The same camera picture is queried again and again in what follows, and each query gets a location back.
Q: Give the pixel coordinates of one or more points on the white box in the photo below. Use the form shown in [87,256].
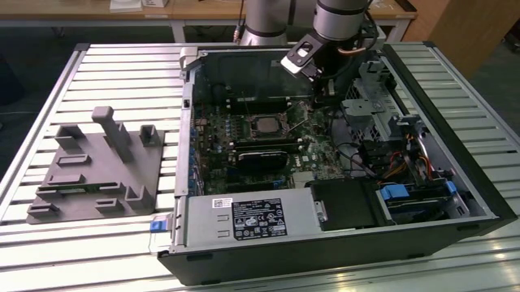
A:
[125,5]

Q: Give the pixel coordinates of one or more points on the wooden desk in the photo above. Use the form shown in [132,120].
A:
[60,13]

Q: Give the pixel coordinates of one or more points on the grey power supply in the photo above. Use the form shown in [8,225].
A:
[203,219]

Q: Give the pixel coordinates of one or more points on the black graphics card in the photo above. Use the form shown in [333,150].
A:
[263,161]

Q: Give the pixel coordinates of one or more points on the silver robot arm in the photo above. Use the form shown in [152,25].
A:
[337,21]

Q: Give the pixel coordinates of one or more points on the brown wooden cabinet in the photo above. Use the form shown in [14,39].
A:
[466,30]

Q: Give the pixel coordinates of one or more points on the blue side clip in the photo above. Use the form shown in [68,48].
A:
[156,226]

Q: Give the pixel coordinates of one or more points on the black plastic shroud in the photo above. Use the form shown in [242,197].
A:
[345,203]

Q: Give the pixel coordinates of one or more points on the CPU socket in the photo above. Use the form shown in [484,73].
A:
[259,134]

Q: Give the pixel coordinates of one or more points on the small silver heat sink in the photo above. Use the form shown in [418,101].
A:
[304,179]

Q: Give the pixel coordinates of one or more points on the green motherboard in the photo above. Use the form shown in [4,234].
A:
[321,161]

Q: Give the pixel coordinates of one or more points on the green RAM stick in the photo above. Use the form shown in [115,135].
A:
[76,190]

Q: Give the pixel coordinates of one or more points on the thin metal locking lever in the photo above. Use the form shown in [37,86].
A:
[246,106]
[300,115]

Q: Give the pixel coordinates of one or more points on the blue disk carrier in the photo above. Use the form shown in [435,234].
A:
[393,193]

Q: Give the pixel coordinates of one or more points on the blue drive bay tab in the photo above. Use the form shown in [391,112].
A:
[450,188]

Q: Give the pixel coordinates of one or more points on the metal drive cage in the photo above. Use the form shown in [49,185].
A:
[357,109]

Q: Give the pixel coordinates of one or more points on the silver square CPU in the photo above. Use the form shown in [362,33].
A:
[267,123]

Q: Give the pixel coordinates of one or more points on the black RAM slot bank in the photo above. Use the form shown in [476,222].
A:
[263,105]
[263,145]

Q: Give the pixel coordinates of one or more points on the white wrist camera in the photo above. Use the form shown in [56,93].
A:
[294,64]

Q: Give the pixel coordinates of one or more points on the black PC case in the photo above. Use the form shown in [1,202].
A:
[283,264]

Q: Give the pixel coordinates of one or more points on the grey parts rack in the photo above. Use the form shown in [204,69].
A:
[101,170]

